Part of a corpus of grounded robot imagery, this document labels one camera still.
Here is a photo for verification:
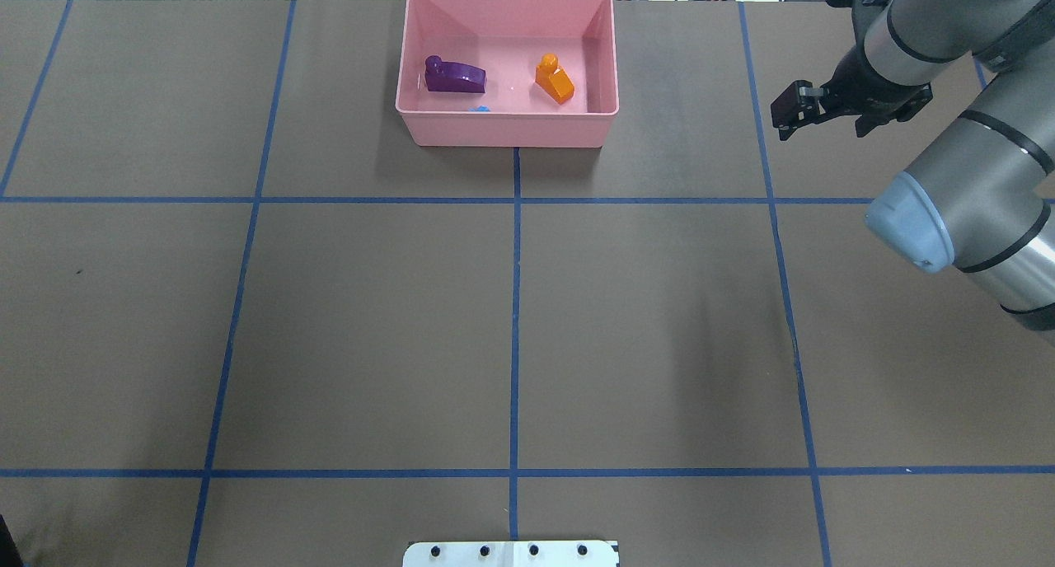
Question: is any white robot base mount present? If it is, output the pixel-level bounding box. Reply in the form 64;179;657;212
401;540;621;566

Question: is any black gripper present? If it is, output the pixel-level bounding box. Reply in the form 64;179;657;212
770;78;934;140

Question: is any orange sloped block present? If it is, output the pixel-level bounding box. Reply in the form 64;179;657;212
535;53;575;105

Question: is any purple sloped block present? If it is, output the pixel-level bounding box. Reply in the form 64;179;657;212
424;54;486;94

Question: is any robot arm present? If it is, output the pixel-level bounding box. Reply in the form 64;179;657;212
770;0;1054;340

